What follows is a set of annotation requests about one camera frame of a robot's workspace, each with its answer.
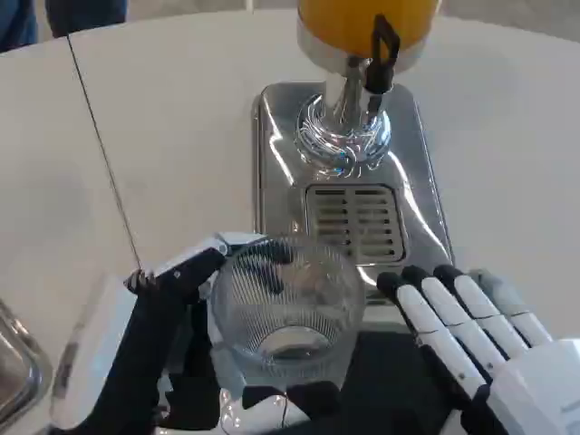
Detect person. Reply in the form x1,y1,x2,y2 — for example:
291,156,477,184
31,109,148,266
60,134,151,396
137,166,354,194
0,0,127,53

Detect steel tray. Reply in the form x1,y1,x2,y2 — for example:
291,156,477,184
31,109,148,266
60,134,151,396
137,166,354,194
0,296,53,428

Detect black dispenser tap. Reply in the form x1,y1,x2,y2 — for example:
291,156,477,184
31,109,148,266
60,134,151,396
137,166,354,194
363,14,402,94

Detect clear ribbed glass cup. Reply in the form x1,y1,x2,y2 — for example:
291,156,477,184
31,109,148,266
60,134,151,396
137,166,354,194
209,235,366,380

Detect orange juice drink dispenser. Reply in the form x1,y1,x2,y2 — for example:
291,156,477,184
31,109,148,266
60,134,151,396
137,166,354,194
250,0,455,310

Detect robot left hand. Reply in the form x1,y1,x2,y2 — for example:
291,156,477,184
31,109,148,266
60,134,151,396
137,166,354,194
48,230,346,435

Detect steel drip tray grid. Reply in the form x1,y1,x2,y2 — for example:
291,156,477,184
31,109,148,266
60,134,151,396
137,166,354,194
304,184,407,265

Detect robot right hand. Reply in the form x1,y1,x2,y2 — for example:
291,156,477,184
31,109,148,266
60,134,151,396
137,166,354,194
375,264,580,435

